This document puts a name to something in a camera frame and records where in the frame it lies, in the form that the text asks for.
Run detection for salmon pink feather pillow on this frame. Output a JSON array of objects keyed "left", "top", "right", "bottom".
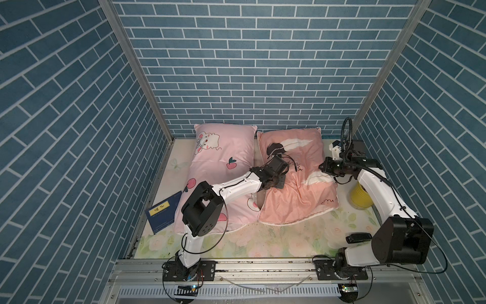
[{"left": 257, "top": 127, "right": 339, "bottom": 225}]

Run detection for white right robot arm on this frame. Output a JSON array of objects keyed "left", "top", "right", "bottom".
[{"left": 319, "top": 157, "right": 434, "bottom": 267}]

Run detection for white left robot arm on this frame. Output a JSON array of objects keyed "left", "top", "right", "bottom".
[{"left": 177, "top": 155, "right": 289, "bottom": 270}]

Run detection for yellow pen cup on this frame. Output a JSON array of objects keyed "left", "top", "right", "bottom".
[{"left": 349, "top": 182, "right": 373, "bottom": 210}]

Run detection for light pink cartoon pillow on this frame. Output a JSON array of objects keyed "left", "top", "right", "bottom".
[{"left": 174, "top": 124, "right": 259, "bottom": 235}]

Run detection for black small remote device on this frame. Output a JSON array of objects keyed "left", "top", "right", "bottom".
[{"left": 346, "top": 233, "right": 373, "bottom": 244}]

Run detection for blue notebook yellow label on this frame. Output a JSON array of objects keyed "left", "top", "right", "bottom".
[{"left": 145, "top": 191, "right": 182, "bottom": 234}]

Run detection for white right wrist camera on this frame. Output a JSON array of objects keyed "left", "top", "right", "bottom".
[{"left": 329, "top": 140, "right": 342, "bottom": 160}]

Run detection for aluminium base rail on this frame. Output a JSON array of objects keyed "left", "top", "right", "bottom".
[{"left": 100, "top": 258, "right": 433, "bottom": 303}]

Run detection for silver corner frame post right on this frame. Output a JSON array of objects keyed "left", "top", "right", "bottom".
[{"left": 353, "top": 0, "right": 432, "bottom": 135}]

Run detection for silver corner frame post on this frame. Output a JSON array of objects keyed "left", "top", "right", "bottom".
[
  {"left": 99, "top": 0, "right": 174, "bottom": 144},
  {"left": 353, "top": 0, "right": 432, "bottom": 135}
]

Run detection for silver corner frame post left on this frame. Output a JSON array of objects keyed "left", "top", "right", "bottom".
[{"left": 99, "top": 0, "right": 174, "bottom": 144}]

